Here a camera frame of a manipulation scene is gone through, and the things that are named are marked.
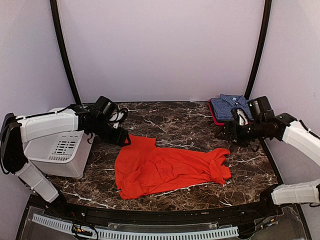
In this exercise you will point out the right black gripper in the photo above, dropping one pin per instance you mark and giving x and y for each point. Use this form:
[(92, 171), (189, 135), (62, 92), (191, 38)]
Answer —
[(228, 126)]

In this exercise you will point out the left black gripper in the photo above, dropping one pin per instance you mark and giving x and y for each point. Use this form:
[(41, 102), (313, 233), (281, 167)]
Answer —
[(120, 140)]

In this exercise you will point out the blue checked shirt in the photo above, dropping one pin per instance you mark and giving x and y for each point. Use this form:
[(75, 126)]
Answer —
[(223, 105)]

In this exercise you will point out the orange garment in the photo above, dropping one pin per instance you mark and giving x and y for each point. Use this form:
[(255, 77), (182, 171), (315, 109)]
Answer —
[(142, 168)]

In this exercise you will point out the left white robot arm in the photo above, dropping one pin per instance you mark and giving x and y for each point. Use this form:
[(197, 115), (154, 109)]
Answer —
[(13, 160)]

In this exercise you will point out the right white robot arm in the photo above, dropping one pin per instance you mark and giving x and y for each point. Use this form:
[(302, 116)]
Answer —
[(285, 128)]

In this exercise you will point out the white plastic laundry basket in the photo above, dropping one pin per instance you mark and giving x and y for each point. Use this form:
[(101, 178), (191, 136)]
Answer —
[(54, 144)]

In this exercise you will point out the red folded garment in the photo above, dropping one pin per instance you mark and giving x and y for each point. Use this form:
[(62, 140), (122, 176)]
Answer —
[(216, 122)]

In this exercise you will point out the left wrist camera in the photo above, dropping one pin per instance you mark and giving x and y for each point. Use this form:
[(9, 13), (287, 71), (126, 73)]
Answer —
[(108, 112)]

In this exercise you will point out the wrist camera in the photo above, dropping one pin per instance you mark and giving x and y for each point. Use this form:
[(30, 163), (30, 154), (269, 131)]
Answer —
[(257, 110), (108, 112)]

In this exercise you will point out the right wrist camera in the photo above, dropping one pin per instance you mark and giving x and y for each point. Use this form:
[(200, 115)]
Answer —
[(257, 110)]

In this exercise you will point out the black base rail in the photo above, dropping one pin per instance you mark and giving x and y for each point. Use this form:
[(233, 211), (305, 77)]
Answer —
[(246, 216)]

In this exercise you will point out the white slotted cable duct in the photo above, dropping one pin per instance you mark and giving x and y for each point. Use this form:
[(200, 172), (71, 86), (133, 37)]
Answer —
[(103, 233)]

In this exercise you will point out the right black frame post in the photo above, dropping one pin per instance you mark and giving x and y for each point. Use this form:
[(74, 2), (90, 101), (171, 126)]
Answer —
[(259, 49)]

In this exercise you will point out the black frame post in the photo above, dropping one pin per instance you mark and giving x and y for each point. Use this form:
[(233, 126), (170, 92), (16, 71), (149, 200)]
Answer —
[(63, 51), (259, 49)]

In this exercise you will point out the left black frame post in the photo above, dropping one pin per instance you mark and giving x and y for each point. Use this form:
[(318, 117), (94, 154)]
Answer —
[(63, 51)]

